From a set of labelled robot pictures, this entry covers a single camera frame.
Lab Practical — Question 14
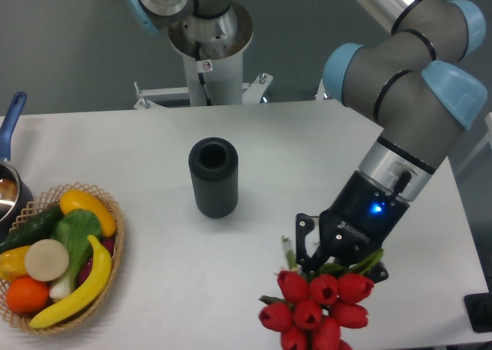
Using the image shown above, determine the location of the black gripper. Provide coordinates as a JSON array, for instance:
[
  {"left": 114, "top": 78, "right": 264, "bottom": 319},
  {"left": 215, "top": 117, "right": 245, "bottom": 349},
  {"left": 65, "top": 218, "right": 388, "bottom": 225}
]
[{"left": 295, "top": 171, "right": 409, "bottom": 285}]

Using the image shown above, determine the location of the red tulip bouquet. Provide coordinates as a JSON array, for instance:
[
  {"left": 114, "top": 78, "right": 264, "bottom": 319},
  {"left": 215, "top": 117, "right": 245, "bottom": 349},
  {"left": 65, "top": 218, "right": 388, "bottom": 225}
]
[{"left": 258, "top": 236, "right": 384, "bottom": 349}]

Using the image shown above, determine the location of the dark grey ribbed vase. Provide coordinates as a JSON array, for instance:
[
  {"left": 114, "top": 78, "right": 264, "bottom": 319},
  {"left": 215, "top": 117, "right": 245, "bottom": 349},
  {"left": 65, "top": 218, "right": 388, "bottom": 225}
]
[{"left": 188, "top": 137, "right": 238, "bottom": 218}]

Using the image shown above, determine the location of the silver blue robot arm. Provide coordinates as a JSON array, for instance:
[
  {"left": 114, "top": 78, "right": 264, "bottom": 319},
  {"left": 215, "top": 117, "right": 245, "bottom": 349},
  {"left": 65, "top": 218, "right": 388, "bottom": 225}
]
[{"left": 126, "top": 0, "right": 487, "bottom": 282}]

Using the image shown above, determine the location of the black device at table edge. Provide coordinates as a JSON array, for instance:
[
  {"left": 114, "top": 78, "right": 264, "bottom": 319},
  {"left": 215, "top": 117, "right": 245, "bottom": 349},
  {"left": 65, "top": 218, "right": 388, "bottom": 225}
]
[{"left": 464, "top": 292, "right": 491, "bottom": 333}]

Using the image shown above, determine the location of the purple red vegetable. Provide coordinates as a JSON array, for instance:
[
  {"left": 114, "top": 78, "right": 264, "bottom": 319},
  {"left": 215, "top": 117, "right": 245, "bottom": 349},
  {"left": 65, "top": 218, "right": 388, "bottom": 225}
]
[{"left": 76, "top": 236, "right": 115, "bottom": 288}]

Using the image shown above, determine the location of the yellow banana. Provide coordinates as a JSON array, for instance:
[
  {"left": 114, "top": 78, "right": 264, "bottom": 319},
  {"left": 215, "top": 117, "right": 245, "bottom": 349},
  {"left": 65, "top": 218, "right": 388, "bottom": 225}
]
[{"left": 29, "top": 235, "right": 112, "bottom": 329}]

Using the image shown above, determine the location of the woven wicker basket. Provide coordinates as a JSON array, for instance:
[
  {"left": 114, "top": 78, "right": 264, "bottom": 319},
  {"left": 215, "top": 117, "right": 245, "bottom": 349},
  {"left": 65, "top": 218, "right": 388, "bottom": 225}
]
[{"left": 1, "top": 182, "right": 125, "bottom": 335}]

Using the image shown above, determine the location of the green bok choy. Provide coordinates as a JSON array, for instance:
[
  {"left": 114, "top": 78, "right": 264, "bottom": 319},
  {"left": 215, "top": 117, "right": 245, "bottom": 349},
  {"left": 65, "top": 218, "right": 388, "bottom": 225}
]
[{"left": 49, "top": 208, "right": 101, "bottom": 302}]

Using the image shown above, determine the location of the yellow squash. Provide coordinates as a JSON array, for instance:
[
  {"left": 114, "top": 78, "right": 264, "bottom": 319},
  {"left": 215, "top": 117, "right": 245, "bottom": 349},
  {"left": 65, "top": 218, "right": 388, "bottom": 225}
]
[{"left": 59, "top": 188, "right": 117, "bottom": 238}]

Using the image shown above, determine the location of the beige round radish slice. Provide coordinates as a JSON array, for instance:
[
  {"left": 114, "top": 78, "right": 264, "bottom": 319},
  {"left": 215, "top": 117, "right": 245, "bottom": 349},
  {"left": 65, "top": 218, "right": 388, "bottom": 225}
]
[{"left": 24, "top": 239, "right": 69, "bottom": 282}]

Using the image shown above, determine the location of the green cucumber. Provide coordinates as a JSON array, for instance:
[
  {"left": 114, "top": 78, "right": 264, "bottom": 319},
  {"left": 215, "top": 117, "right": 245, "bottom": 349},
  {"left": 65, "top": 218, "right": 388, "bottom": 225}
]
[{"left": 1, "top": 205, "right": 64, "bottom": 253}]

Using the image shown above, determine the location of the orange fruit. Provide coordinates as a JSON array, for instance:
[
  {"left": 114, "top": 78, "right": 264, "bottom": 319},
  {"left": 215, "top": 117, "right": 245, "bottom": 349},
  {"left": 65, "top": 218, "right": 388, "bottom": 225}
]
[{"left": 5, "top": 276, "right": 49, "bottom": 314}]

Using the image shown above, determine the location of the yellow bell pepper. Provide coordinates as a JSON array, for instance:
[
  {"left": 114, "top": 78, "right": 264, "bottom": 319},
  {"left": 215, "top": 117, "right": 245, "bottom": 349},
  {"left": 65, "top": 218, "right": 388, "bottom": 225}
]
[{"left": 0, "top": 245, "right": 31, "bottom": 282}]

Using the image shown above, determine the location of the white frame at right edge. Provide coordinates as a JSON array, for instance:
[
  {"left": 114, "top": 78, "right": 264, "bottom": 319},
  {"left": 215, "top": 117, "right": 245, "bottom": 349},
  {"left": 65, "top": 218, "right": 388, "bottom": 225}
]
[{"left": 455, "top": 112, "right": 491, "bottom": 179}]

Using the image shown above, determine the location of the black pedestal cable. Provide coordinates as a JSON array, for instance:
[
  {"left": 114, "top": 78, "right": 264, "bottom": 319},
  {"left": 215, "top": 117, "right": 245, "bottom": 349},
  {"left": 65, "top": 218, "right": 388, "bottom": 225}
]
[{"left": 194, "top": 41, "right": 213, "bottom": 107}]

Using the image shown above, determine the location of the blue handled saucepan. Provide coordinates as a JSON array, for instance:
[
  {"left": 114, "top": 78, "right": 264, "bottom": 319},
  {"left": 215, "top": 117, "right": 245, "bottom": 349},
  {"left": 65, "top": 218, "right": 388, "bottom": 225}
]
[{"left": 1, "top": 92, "right": 33, "bottom": 241}]

